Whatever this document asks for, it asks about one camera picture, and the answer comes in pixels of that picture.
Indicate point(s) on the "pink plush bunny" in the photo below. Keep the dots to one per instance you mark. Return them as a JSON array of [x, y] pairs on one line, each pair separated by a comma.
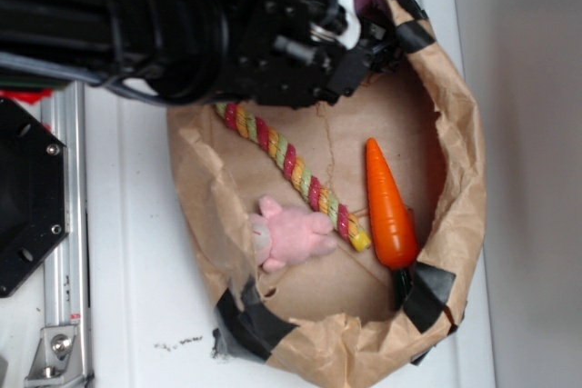
[[285, 236]]

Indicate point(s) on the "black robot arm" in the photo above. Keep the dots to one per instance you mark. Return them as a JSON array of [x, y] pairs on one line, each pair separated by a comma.
[[175, 52]]

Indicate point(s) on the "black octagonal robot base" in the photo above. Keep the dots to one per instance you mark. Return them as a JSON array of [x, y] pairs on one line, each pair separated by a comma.
[[33, 197]]

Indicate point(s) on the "brown paper bag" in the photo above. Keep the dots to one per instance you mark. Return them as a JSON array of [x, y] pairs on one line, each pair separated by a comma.
[[400, 170]]

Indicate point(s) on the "orange plastic carrot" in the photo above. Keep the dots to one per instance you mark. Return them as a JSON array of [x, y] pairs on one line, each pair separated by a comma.
[[394, 237]]

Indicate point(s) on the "multicoloured twisted rope toy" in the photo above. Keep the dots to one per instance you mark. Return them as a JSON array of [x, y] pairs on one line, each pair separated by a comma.
[[296, 172]]

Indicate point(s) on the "aluminium rail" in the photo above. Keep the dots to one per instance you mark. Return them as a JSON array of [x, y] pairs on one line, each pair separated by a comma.
[[63, 356]]

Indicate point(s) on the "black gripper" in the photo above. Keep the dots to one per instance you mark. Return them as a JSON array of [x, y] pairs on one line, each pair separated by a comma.
[[299, 52]]

